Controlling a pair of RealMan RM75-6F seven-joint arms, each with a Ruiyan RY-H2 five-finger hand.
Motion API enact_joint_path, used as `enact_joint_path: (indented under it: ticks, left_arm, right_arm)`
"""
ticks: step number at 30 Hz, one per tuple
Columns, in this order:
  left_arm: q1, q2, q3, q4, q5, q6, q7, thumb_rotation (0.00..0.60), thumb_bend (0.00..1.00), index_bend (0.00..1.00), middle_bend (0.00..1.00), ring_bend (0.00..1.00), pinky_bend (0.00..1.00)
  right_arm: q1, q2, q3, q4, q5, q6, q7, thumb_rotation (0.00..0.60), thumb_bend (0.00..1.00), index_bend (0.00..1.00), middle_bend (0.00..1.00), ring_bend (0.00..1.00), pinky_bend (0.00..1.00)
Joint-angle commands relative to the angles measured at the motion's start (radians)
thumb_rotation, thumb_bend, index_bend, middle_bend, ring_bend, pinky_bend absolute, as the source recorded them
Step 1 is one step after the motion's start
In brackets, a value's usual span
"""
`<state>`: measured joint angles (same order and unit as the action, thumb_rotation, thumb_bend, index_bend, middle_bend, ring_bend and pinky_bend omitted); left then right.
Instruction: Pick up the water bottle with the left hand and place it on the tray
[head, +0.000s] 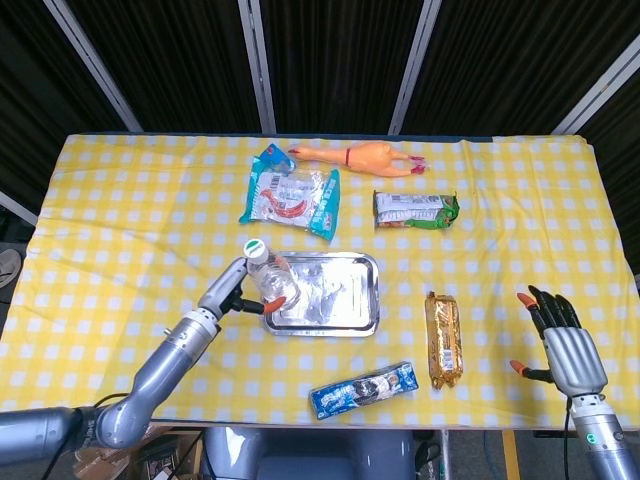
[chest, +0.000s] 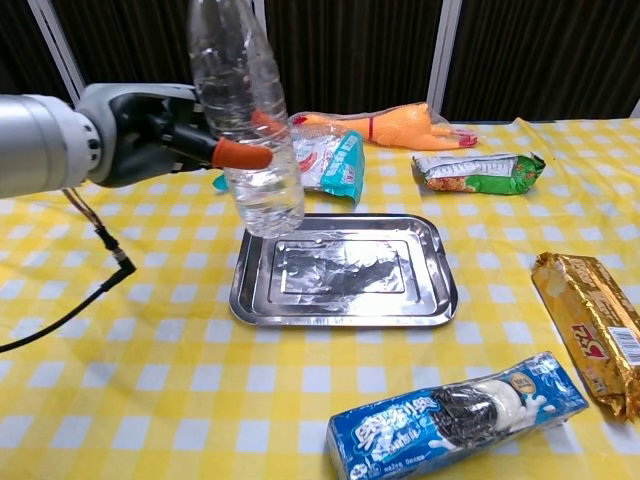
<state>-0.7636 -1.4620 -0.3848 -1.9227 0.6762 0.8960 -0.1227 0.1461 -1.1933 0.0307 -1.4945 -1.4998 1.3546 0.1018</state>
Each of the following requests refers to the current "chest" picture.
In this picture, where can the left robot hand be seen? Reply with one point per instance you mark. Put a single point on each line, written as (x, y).
(135, 135)

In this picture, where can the transparent plastic water bottle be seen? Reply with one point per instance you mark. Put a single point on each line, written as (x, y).
(250, 125)

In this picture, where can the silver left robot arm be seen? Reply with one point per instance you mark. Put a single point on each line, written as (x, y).
(35, 145)

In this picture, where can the stainless steel rectangular tray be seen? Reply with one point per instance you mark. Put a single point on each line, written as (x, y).
(343, 270)

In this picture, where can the teal white snack bag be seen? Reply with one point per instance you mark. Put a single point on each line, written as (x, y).
(332, 162)

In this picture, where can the yellow white checkered tablecloth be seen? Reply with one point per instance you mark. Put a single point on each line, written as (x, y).
(150, 390)

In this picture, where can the orange rubber chicken toy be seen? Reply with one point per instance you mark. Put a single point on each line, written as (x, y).
(400, 127)

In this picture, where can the green snack packet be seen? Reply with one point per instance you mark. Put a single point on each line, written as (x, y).
(475, 174)

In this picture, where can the blue oreo cookie package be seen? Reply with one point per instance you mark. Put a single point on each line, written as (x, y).
(450, 420)

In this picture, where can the gold biscuit package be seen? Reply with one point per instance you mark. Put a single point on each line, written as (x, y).
(595, 325)

